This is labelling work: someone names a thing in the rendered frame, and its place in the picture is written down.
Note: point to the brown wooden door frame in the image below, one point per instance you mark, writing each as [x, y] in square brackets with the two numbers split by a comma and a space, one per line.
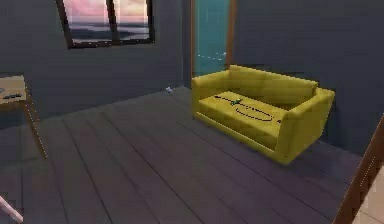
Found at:
[361, 180]

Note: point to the small grey floor object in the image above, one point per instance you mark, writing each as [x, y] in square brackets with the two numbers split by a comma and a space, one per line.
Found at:
[169, 89]

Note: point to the light wooden table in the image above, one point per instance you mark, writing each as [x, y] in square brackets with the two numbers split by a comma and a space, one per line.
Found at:
[15, 90]

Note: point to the dark item on table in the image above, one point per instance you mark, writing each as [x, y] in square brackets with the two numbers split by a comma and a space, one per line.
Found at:
[12, 97]

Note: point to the dark framed window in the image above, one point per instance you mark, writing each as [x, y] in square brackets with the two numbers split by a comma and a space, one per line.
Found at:
[100, 20]

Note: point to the yellow sofa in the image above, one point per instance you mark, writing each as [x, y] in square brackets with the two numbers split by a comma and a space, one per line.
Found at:
[293, 130]

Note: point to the pale pink rod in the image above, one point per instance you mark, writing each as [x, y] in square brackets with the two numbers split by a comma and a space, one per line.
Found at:
[10, 208]

